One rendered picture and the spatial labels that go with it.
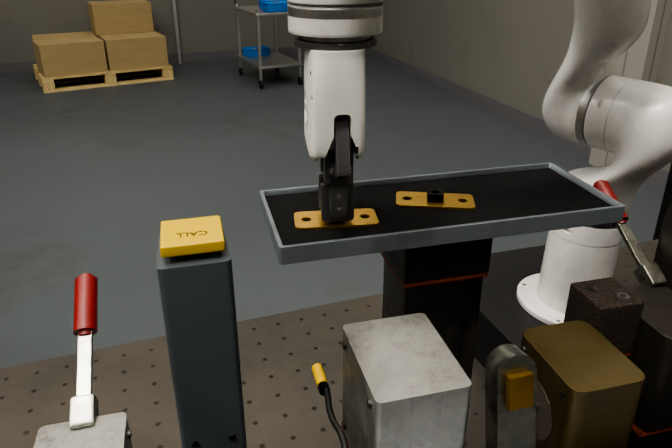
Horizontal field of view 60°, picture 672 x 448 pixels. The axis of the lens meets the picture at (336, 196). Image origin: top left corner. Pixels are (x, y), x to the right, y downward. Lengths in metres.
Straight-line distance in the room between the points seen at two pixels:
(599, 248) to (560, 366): 0.54
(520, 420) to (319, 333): 0.71
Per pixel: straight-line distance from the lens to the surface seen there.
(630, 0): 0.92
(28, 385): 1.22
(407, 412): 0.47
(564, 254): 1.09
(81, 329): 0.58
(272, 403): 1.06
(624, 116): 0.99
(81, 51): 6.71
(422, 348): 0.51
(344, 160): 0.51
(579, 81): 1.01
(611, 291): 0.65
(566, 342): 0.60
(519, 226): 0.62
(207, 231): 0.59
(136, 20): 7.18
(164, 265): 0.58
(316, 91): 0.50
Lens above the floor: 1.42
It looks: 24 degrees down
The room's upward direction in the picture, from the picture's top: straight up
